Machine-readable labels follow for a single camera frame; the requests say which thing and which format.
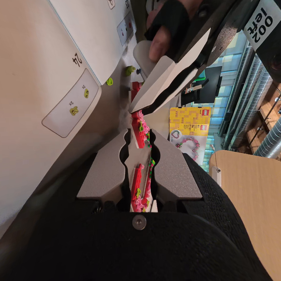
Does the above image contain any person's left hand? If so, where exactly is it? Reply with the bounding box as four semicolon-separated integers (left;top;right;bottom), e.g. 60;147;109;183
146;0;199;62

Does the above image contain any yellow lego set box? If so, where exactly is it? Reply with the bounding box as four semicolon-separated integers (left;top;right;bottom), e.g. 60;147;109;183
169;107;211;165

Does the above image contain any wooden book stand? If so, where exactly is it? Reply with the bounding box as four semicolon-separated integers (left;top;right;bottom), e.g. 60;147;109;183
209;144;281;281

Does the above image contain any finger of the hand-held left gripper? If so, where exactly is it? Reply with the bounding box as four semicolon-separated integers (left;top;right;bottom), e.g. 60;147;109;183
132;28;211;115
129;55;177;113

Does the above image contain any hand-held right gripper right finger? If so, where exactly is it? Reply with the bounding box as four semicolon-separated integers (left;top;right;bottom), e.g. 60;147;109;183
148;128;203;213

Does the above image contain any large lego heart assembly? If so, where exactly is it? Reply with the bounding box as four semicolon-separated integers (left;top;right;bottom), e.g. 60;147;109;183
130;110;156;213

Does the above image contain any black computer monitor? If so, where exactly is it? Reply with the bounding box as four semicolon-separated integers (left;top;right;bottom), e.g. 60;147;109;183
193;66;222;103

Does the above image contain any lego instruction booklet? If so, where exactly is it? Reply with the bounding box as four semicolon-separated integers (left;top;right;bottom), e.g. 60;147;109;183
0;0;137;231

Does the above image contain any silver ventilation duct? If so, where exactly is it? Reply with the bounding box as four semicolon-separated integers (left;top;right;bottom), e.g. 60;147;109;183
253;116;281;159
222;42;274;152

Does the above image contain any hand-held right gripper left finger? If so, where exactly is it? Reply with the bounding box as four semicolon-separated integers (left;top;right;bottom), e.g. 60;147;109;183
76;128;131;212

